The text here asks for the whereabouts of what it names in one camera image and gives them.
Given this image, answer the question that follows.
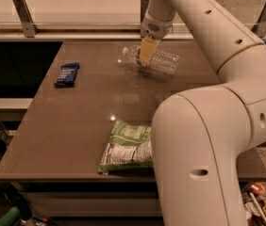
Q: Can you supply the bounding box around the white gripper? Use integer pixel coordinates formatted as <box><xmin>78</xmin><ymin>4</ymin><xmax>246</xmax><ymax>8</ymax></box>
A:
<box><xmin>140</xmin><ymin>11</ymin><xmax>174</xmax><ymax>63</ymax></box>

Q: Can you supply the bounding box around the clear plastic water bottle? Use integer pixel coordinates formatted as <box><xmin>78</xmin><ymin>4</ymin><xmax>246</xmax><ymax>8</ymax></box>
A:
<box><xmin>123</xmin><ymin>45</ymin><xmax>179</xmax><ymax>75</ymax></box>

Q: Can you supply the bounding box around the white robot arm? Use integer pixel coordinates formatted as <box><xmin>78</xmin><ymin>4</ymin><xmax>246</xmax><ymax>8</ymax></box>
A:
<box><xmin>141</xmin><ymin>0</ymin><xmax>266</xmax><ymax>226</ymax></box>

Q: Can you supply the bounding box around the dark blue snack bar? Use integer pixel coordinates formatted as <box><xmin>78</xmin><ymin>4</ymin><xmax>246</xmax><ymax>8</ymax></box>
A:
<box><xmin>54</xmin><ymin>62</ymin><xmax>80</xmax><ymax>88</ymax></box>

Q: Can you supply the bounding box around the green chip bag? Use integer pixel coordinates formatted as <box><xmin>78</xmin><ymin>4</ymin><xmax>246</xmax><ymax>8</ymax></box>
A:
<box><xmin>98</xmin><ymin>120</ymin><xmax>153</xmax><ymax>174</ymax></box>

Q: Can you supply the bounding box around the grey table drawer base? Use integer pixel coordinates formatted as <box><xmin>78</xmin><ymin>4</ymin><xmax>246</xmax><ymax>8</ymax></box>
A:
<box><xmin>18</xmin><ymin>182</ymin><xmax>163</xmax><ymax>221</ymax></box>

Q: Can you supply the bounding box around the green cylinder object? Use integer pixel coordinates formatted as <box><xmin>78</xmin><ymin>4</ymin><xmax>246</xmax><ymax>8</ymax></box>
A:
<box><xmin>0</xmin><ymin>207</ymin><xmax>21</xmax><ymax>226</ymax></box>

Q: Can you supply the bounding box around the left metal railing bracket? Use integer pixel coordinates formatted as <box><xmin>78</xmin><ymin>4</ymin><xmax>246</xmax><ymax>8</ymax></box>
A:
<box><xmin>12</xmin><ymin>0</ymin><xmax>38</xmax><ymax>38</ymax></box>

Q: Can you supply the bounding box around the wire basket with items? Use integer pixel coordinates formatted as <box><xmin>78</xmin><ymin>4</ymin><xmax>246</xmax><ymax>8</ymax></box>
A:
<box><xmin>242</xmin><ymin>182</ymin><xmax>266</xmax><ymax>226</ymax></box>

